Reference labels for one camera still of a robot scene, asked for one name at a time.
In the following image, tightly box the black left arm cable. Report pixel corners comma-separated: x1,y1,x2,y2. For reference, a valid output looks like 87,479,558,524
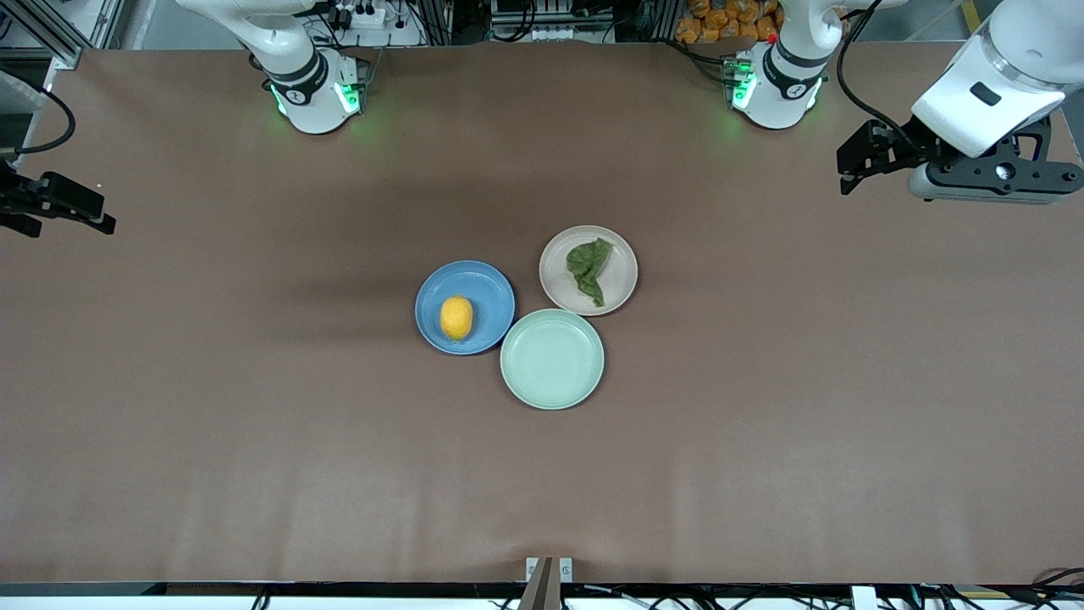
836,0,928,149

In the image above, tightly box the light green plate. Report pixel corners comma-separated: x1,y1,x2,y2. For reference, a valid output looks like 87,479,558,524
500,308,606,411

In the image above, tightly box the aluminium frame profile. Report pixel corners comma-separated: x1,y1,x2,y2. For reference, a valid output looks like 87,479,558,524
0,0,128,70

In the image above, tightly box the black and white electronics rack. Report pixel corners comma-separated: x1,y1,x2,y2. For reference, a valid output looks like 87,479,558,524
489,0,617,43

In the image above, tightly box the white power strip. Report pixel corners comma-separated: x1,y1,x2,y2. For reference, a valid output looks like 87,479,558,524
326,3,389,31

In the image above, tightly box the metal mounting bracket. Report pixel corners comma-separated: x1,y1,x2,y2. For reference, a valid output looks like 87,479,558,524
525,557,574,584

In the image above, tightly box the black left camera bracket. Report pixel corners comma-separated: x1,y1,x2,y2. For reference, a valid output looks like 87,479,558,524
927,114,1084,192

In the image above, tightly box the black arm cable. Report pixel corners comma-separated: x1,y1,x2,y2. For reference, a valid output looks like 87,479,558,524
0,68,76,157
836,0,928,149

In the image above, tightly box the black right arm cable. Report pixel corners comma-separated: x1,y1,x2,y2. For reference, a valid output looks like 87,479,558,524
0,68,76,157

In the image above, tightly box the yellow lemon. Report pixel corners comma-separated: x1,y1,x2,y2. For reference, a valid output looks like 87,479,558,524
440,295,474,342

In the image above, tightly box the beige plate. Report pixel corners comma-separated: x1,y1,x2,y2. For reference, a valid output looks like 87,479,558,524
539,225,639,317

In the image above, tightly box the bag of orange items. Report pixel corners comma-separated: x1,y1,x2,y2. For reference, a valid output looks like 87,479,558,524
675,0,782,45

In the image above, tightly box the blue plate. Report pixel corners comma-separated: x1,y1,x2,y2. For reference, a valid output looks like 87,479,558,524
415,259,517,356

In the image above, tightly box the brown camera mast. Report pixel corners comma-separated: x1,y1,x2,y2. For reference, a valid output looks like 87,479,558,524
518,557,561,610

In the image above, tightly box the green lettuce leaf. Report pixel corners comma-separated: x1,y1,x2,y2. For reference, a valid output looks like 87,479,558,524
566,237,614,308

